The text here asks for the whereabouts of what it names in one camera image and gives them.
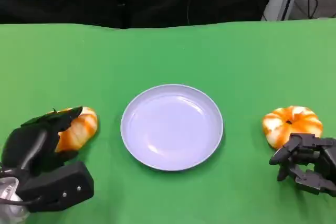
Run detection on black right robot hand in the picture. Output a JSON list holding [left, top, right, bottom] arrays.
[[268, 132, 336, 198]]

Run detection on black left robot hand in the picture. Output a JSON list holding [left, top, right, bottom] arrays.
[[1, 106, 83, 175]]

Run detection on lilac plate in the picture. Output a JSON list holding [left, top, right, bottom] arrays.
[[120, 84, 224, 172]]

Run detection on green table cloth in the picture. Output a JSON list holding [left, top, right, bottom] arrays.
[[0, 18, 336, 224]]

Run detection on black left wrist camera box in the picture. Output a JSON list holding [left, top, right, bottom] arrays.
[[17, 161, 95, 213]]

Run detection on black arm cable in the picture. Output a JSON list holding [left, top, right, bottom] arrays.
[[0, 197, 37, 207]]

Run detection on black cable on floor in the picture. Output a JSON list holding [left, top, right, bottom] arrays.
[[293, 0, 320, 20]]

